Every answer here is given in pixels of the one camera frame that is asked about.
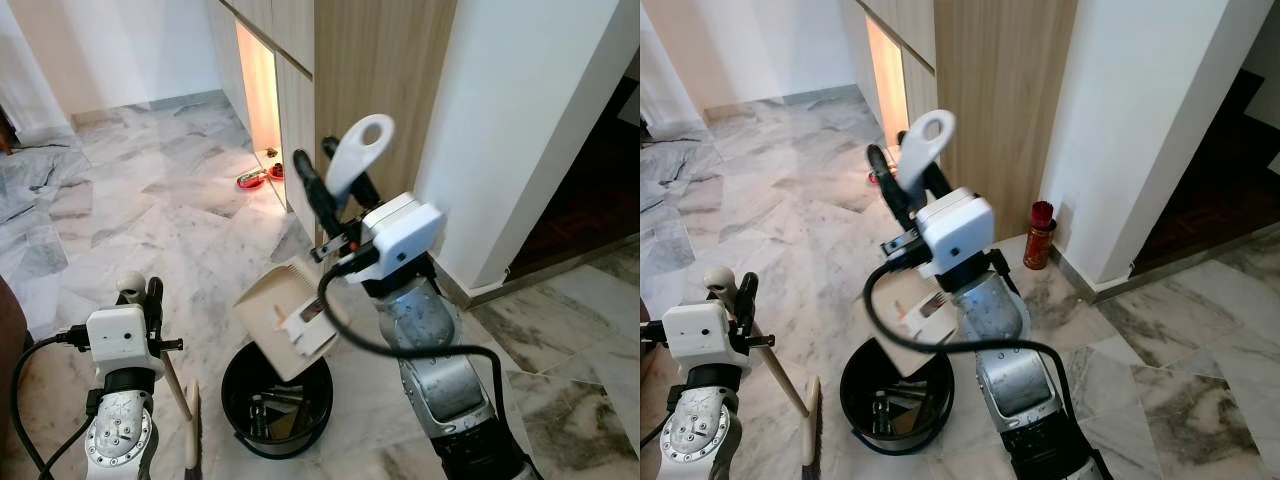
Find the black round bucket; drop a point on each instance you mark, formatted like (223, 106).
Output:
(855, 400)
(232, 400)

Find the wooden broom with purple bristles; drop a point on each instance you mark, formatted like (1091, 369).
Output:
(780, 380)
(175, 385)

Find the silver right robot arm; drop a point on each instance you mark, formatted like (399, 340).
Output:
(440, 380)
(1010, 385)

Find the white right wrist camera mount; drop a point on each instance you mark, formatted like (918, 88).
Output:
(955, 230)
(405, 235)

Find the light wood cabinet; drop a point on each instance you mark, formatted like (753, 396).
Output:
(1000, 80)
(380, 60)

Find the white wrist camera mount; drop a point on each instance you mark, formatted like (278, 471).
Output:
(700, 330)
(120, 335)
(405, 235)
(955, 230)

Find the red spray can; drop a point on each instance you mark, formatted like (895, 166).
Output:
(1040, 240)

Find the red pet bowl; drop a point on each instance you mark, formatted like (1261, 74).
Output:
(874, 178)
(250, 182)
(276, 172)

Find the brown sofa edge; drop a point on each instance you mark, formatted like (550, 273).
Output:
(8, 330)

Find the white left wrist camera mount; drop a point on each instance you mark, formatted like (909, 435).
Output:
(700, 330)
(120, 335)

